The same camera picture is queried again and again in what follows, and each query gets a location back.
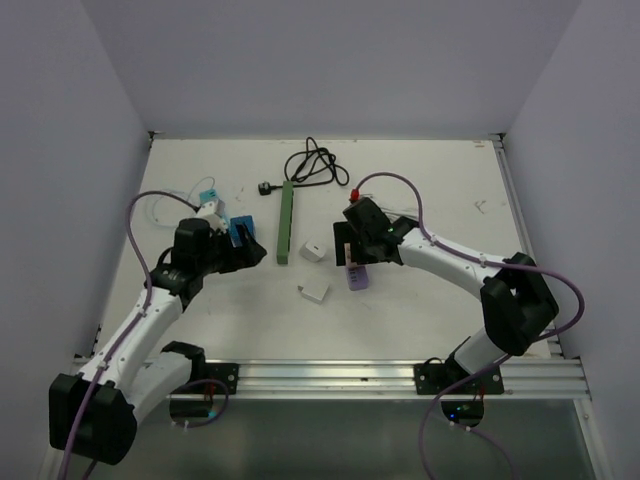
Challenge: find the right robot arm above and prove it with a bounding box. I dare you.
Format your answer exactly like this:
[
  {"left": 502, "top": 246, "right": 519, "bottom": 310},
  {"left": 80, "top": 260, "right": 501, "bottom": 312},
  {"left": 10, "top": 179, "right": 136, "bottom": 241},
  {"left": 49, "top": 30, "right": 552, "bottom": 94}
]
[{"left": 333, "top": 198, "right": 559, "bottom": 393}]

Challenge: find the white USB charger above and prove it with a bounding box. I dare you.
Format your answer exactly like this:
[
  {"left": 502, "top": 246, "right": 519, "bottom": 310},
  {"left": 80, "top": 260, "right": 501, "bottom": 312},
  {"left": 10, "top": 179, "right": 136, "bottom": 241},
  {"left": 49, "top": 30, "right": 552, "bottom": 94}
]
[{"left": 298, "top": 279, "right": 330, "bottom": 304}]

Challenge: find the pink cube adapter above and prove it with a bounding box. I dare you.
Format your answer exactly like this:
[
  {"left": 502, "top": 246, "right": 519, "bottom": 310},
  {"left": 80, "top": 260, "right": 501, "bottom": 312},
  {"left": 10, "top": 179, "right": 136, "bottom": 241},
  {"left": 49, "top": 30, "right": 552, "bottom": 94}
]
[{"left": 344, "top": 243, "right": 357, "bottom": 269}]

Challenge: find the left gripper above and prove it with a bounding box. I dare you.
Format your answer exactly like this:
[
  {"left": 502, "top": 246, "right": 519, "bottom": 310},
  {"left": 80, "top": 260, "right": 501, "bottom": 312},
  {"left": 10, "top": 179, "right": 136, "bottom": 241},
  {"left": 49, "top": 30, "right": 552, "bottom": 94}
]
[{"left": 196, "top": 221, "right": 265, "bottom": 276}]

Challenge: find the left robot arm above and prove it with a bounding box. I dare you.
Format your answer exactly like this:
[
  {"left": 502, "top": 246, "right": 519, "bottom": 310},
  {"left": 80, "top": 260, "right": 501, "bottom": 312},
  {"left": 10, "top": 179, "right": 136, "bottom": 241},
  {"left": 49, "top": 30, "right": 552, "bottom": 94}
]
[{"left": 49, "top": 218, "right": 266, "bottom": 465}]

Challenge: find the thin white USB cable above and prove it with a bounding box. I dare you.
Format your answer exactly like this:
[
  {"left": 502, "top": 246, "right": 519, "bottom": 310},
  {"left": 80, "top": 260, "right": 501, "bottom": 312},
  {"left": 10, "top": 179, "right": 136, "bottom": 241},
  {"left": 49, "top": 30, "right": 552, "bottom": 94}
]
[{"left": 146, "top": 175, "right": 219, "bottom": 226}]

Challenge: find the blue cube socket adapter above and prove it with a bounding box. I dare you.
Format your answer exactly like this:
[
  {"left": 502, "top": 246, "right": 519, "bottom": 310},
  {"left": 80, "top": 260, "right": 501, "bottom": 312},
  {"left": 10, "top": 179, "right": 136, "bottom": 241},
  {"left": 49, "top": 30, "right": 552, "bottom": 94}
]
[{"left": 229, "top": 215, "right": 256, "bottom": 247}]

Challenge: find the black power cord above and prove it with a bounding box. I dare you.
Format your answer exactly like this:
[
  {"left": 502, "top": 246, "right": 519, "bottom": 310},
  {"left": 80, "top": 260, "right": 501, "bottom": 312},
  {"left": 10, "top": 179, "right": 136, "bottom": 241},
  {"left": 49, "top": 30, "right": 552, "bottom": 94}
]
[{"left": 257, "top": 137, "right": 350, "bottom": 199}]

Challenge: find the white Honor charger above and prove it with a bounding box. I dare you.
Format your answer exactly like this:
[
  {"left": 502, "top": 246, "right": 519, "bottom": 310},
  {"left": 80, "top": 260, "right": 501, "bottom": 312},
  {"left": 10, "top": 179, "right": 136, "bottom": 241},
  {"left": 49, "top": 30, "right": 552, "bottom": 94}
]
[{"left": 299, "top": 240, "right": 327, "bottom": 263}]

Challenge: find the aluminium front rail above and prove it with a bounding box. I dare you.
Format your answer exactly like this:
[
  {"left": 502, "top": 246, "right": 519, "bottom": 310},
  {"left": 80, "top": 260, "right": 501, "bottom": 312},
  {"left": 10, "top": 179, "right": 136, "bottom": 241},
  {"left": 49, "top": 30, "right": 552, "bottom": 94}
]
[{"left": 224, "top": 358, "right": 590, "bottom": 400}]

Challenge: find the teal power strip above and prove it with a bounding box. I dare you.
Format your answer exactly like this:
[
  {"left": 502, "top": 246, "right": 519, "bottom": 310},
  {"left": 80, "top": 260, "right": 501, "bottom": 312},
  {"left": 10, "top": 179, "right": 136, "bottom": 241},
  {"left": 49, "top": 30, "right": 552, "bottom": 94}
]
[{"left": 199, "top": 188, "right": 219, "bottom": 207}]

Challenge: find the purple power strip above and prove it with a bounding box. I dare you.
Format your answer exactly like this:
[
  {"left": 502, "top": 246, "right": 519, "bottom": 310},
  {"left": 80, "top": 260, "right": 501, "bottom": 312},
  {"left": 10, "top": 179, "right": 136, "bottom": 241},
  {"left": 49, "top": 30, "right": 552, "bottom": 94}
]
[{"left": 345, "top": 265, "right": 369, "bottom": 291}]

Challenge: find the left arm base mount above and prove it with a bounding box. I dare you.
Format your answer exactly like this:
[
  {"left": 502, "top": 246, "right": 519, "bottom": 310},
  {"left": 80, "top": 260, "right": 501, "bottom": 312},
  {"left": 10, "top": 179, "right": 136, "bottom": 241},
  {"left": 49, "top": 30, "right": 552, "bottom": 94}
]
[{"left": 168, "top": 362, "right": 240, "bottom": 400}]

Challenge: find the green power strip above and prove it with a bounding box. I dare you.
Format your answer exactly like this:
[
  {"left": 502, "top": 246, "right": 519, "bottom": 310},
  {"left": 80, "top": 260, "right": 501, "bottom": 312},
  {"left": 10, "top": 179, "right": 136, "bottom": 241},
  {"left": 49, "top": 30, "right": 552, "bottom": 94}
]
[{"left": 276, "top": 181, "right": 294, "bottom": 265}]

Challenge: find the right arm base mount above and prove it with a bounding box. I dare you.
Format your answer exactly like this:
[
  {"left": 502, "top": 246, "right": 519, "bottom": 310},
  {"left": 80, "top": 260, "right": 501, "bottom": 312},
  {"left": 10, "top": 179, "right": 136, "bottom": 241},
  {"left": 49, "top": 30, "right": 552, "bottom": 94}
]
[{"left": 413, "top": 357, "right": 505, "bottom": 396}]

